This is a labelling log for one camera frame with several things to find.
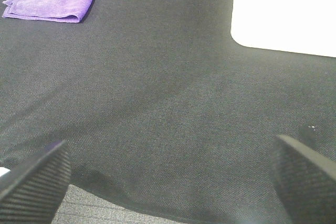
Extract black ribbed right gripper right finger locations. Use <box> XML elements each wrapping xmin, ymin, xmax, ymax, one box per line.
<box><xmin>270</xmin><ymin>135</ymin><xmax>335</xmax><ymax>223</ymax></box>

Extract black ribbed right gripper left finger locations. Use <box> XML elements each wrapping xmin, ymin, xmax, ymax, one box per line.
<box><xmin>1</xmin><ymin>141</ymin><xmax>71</xmax><ymax>223</ymax></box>

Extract white plastic tray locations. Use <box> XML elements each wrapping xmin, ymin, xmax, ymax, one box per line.
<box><xmin>230</xmin><ymin>0</ymin><xmax>335</xmax><ymax>58</ymax></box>

